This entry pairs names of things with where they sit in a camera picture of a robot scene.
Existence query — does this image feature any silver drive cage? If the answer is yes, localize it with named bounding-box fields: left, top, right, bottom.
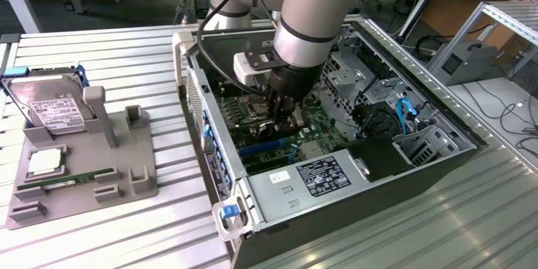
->
left=319, top=50, right=382, bottom=125

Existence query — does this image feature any green RAM stick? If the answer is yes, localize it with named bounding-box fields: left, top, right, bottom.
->
left=19, top=168, right=115, bottom=190

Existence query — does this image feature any blue disk carrier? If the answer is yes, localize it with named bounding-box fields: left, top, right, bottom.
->
left=0, top=62, right=89, bottom=125

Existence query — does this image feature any grey parts rack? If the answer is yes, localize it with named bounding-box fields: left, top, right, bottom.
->
left=2, top=86, right=160, bottom=231

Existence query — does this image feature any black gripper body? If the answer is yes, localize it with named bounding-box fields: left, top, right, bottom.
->
left=267, top=64, right=324, bottom=105

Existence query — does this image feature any black open PC case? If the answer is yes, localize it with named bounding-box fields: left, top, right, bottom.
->
left=172, top=13, right=488, bottom=269

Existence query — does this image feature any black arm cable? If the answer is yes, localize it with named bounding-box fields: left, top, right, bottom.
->
left=196, top=0, right=272, bottom=94

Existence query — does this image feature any grey control box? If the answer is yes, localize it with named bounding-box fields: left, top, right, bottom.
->
left=428, top=42, right=511, bottom=86

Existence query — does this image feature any black cable bundle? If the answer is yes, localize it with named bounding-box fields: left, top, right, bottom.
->
left=476, top=81, right=538, bottom=156

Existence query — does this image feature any black expansion slot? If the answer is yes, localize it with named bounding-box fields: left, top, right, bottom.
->
left=244, top=155, right=291, bottom=171

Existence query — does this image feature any silver hard disk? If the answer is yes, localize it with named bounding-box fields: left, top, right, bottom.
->
left=0, top=72, right=96, bottom=136

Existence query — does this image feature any grey metal box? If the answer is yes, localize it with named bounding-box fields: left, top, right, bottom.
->
left=424, top=0, right=538, bottom=87

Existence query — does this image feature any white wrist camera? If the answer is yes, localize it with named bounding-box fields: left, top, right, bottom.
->
left=232, top=50, right=279, bottom=89

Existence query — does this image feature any silver disk bay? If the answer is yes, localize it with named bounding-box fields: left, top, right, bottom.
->
left=392, top=123, right=452, bottom=168

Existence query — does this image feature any black coiled cable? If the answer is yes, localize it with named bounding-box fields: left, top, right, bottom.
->
left=415, top=34, right=448, bottom=62

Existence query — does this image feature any plain grey case handle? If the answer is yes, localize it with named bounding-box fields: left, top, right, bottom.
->
left=172, top=31, right=199, bottom=89

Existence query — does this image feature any black tripod pole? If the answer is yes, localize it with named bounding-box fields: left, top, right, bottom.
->
left=396, top=0, right=455, bottom=45

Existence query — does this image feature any black power wire bundle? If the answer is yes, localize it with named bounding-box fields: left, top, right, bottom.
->
left=352, top=105, right=400, bottom=139

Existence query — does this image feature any silver CPU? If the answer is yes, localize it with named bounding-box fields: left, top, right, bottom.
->
left=25, top=149, right=63, bottom=177

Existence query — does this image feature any grey power supply unit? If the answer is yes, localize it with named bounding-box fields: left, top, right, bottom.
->
left=247, top=149, right=371, bottom=222

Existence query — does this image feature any green motherboard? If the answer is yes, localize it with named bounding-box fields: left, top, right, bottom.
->
left=212, top=75, right=352, bottom=175

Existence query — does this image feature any silver chipset heatsink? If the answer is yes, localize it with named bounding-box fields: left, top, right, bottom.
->
left=296, top=142, right=331, bottom=159

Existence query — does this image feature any blue data wire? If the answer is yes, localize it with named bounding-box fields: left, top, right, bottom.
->
left=394, top=97, right=420, bottom=136

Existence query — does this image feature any blue expansion slot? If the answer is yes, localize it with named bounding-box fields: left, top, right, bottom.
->
left=237, top=138, right=290, bottom=156

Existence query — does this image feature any black fan shroud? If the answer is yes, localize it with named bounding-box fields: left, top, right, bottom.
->
left=334, top=135, right=415, bottom=183

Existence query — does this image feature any CPU socket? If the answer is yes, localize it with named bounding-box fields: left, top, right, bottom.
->
left=245, top=94, right=271, bottom=118

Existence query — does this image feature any black graphics card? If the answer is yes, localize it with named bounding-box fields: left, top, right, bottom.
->
left=229, top=117, right=304, bottom=150

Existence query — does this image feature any black RAM slot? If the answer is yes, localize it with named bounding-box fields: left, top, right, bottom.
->
left=217, top=78, right=243, bottom=91
left=220, top=85, right=247, bottom=98

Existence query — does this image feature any grey case handle with latch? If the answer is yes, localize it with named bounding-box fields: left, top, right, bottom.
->
left=211, top=198, right=253, bottom=240

